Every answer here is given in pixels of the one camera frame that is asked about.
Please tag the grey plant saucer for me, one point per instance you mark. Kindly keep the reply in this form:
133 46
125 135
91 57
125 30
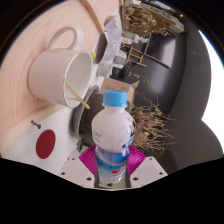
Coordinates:
77 120

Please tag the small white cup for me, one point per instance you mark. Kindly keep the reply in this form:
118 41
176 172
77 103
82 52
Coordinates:
104 70

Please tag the white ceramic mug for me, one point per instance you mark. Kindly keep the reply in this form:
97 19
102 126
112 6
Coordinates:
46 76

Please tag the small yellow flat item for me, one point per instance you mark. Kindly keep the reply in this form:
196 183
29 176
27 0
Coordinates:
94 56

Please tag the wooden stirrer stick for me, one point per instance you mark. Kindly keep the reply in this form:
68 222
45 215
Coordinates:
78 96

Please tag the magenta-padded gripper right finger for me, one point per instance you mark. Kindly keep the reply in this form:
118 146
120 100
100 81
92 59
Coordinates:
140 163

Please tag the grey pot with dried plant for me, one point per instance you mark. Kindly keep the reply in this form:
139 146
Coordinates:
146 130

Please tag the light wooden drawing board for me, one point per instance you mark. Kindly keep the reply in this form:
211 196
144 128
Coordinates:
20 100
106 10

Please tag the flat round red coaster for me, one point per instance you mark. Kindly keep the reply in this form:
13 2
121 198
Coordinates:
45 144

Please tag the dark wall screen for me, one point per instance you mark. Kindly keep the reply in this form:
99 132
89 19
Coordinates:
160 50

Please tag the white blue-capped drink bottle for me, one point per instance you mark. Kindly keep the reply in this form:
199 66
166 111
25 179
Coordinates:
111 130

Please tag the wooden easel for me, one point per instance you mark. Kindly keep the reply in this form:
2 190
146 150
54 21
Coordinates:
135 55

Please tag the dark metal screw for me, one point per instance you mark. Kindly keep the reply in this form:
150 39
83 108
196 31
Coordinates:
36 124

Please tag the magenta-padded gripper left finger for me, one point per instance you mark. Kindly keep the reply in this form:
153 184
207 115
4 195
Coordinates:
85 163

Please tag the brown cardboard box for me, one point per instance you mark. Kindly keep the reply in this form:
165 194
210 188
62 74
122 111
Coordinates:
115 85

